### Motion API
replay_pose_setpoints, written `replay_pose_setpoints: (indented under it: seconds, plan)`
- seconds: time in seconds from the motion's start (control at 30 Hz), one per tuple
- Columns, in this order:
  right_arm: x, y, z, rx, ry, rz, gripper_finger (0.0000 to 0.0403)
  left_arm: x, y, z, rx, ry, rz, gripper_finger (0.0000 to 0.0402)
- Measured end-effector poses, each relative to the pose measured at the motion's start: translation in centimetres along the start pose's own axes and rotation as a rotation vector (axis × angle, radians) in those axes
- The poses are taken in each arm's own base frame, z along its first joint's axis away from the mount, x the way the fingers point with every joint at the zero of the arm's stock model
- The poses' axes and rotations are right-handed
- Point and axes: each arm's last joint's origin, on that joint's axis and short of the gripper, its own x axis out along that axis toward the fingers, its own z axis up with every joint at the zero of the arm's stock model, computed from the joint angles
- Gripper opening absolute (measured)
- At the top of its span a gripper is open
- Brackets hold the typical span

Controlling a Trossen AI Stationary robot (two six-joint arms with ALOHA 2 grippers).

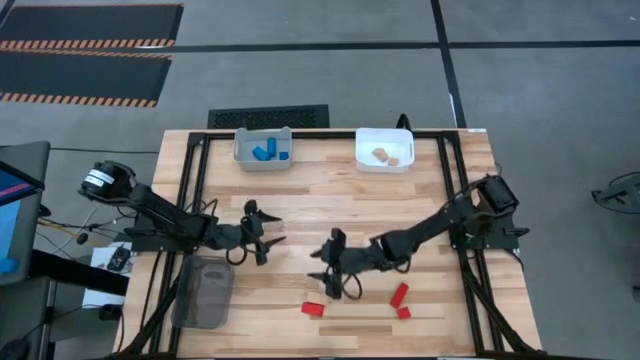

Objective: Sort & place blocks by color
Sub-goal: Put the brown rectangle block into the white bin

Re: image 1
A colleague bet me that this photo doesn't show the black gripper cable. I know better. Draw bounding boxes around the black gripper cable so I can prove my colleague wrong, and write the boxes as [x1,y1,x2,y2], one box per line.
[342,272,364,301]
[225,247,250,267]

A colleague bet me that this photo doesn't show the white paper sheet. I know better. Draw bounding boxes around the white paper sheet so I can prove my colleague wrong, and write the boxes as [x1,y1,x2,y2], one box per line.
[82,242,134,307]

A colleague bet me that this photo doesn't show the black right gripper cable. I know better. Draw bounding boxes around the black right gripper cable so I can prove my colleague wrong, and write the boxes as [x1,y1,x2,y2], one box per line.
[342,272,364,301]

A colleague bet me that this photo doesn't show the black metal table frame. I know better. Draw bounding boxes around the black metal table frame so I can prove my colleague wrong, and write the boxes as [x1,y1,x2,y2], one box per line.
[114,130,544,359]

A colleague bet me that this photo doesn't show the thin black floor cable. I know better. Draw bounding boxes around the thin black floor cable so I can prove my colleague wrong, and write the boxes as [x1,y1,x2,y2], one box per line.
[49,146,160,155]

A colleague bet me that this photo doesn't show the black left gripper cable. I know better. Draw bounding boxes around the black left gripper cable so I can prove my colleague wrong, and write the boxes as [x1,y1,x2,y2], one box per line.
[225,247,250,267]

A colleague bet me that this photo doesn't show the grey plastic bin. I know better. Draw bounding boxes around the grey plastic bin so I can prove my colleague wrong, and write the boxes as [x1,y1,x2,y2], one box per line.
[233,126,294,173]

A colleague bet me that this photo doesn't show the grey monitor with blue screen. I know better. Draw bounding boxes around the grey monitor with blue screen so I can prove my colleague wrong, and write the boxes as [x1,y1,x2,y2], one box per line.
[0,140,51,287]

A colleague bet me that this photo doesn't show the white plastic bin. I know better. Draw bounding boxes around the white plastic bin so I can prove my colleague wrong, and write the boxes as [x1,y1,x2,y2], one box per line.
[354,127,416,175]

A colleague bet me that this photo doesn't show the black power adapter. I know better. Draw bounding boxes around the black power adapter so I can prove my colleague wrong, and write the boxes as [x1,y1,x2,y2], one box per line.
[98,303,124,321]

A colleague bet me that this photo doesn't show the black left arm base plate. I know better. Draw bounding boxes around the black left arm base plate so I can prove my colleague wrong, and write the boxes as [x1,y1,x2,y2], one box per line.
[124,227,201,254]

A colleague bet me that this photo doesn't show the red rectangular block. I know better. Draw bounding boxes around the red rectangular block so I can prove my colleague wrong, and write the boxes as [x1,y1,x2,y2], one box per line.
[389,282,410,309]

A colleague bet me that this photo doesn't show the black remote controller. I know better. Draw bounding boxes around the black remote controller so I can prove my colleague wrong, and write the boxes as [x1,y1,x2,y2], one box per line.
[106,245,132,273]

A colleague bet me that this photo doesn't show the black hazard-striped floor mat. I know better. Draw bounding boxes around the black hazard-striped floor mat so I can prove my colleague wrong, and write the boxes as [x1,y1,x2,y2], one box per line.
[0,49,174,109]
[0,3,185,50]

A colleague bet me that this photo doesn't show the black stand base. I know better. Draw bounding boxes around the black stand base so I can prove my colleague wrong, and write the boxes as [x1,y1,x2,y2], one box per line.
[592,172,640,216]

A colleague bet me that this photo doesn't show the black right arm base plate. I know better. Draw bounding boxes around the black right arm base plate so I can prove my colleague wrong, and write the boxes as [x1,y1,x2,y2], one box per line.
[446,210,531,251]

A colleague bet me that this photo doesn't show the dark translucent plastic bin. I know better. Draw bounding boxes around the dark translucent plastic bin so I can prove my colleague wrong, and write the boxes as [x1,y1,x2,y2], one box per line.
[170,254,235,330]

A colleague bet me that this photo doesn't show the black floor vent grate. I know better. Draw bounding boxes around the black floor vent grate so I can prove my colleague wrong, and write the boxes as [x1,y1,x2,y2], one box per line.
[207,104,331,130]

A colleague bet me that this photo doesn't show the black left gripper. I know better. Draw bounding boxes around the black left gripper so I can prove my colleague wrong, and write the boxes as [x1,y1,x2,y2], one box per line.
[217,199,287,266]

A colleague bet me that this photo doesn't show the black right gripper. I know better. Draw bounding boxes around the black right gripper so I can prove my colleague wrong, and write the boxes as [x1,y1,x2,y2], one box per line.
[306,227,387,300]

